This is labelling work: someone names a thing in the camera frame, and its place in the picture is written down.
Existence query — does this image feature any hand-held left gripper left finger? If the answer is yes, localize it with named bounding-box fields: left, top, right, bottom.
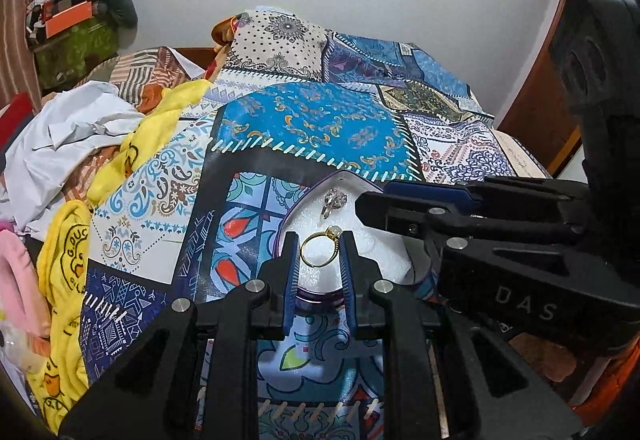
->
left=59, top=231, right=301, bottom=440

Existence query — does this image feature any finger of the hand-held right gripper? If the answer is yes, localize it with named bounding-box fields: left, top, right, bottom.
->
left=354, top=191, right=591, bottom=248
left=384, top=176, right=592, bottom=213

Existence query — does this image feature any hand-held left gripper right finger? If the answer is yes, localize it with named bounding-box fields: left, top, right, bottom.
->
left=337, top=231, right=585, bottom=440

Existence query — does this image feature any heart-shaped jewelry box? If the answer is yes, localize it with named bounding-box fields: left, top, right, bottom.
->
left=273, top=171, right=442, bottom=307

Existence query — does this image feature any gold ring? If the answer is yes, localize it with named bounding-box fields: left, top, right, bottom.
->
left=299, top=225, right=344, bottom=269

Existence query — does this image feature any orange brown cloth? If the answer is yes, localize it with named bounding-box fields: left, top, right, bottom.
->
left=507, top=332, right=640, bottom=426

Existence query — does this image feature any patchwork printed blanket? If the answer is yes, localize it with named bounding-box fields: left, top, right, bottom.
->
left=79, top=10, right=552, bottom=440

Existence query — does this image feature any yellow duck print cloth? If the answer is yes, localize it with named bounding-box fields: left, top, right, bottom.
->
left=29, top=80, right=212, bottom=432

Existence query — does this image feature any orange satin pillow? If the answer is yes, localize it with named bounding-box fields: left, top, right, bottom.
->
left=209, top=12, right=252, bottom=51

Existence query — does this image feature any brown striped bedsheet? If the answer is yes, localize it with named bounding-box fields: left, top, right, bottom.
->
left=85, top=46, right=222, bottom=117

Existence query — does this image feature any pink cloth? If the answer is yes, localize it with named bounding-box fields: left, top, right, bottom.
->
left=0, top=229, right=52, bottom=342

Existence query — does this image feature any white crumpled cloth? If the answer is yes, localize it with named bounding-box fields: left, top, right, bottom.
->
left=0, top=80, right=147, bottom=233

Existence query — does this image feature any clear plastic bag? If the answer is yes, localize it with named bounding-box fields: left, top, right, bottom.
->
left=0, top=317, right=43, bottom=403

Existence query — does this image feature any green patterned bag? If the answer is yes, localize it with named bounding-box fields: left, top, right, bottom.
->
left=32, top=18, right=121, bottom=91

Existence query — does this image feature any red cloth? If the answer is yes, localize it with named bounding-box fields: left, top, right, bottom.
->
left=0, top=92, right=35, bottom=143

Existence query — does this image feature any orange flat box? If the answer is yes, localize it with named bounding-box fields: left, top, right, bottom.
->
left=42, top=2, right=94, bottom=39

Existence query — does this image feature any striped brown curtain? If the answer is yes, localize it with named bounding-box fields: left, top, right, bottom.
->
left=0, top=0, right=67, bottom=113

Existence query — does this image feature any silver ring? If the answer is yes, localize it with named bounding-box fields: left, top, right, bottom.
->
left=320, top=188, right=351, bottom=221

